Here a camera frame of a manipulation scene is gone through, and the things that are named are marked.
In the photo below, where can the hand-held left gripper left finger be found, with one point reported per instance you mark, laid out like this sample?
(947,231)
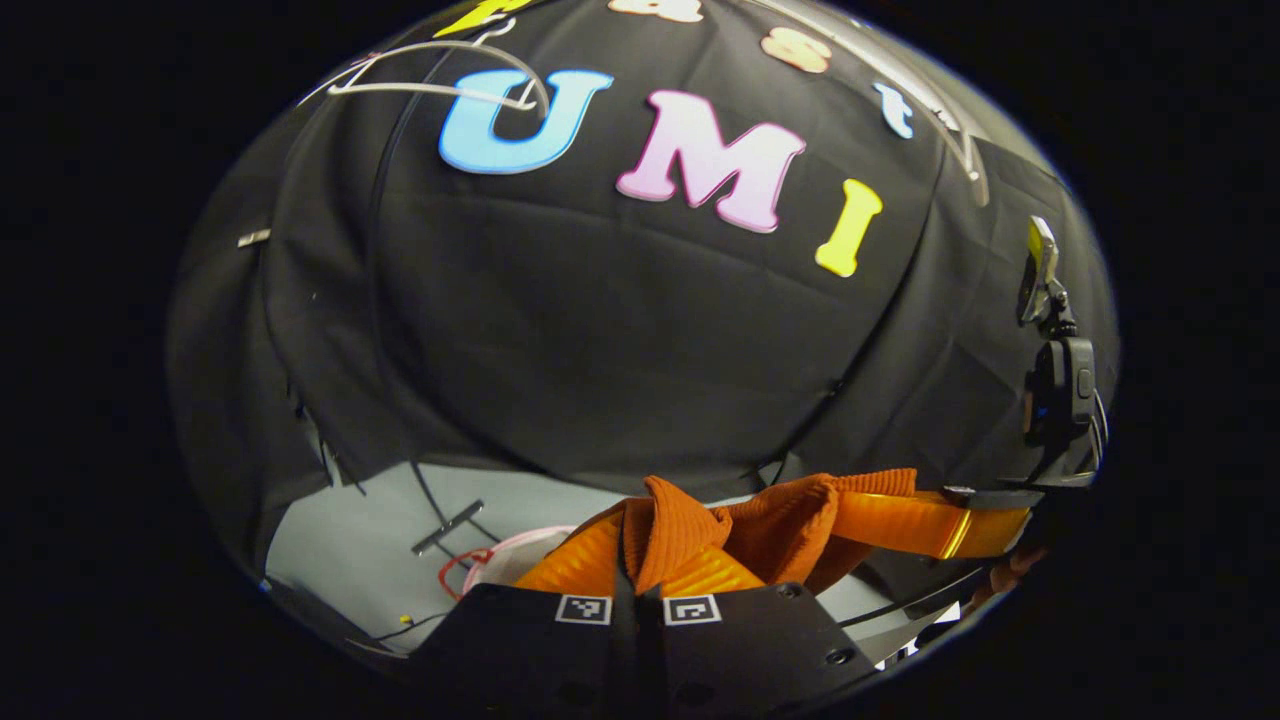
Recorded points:
(520,640)

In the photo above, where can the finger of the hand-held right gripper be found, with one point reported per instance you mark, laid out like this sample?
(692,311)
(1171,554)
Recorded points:
(900,522)

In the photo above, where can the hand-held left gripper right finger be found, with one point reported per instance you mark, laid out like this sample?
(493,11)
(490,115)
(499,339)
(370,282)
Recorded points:
(750,640)

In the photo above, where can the pink white laundry hamper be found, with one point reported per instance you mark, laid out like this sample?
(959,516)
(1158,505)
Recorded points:
(510,560)

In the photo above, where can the white clothes hanger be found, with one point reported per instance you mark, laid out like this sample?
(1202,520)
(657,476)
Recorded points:
(440,90)

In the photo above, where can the grey metal floor bar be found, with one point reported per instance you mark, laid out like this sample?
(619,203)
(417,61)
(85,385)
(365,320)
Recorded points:
(447,527)

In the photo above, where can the black backdrop cloth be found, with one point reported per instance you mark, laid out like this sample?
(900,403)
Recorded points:
(600,330)

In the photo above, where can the silver clip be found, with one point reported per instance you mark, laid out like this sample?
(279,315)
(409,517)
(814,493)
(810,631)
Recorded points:
(253,237)

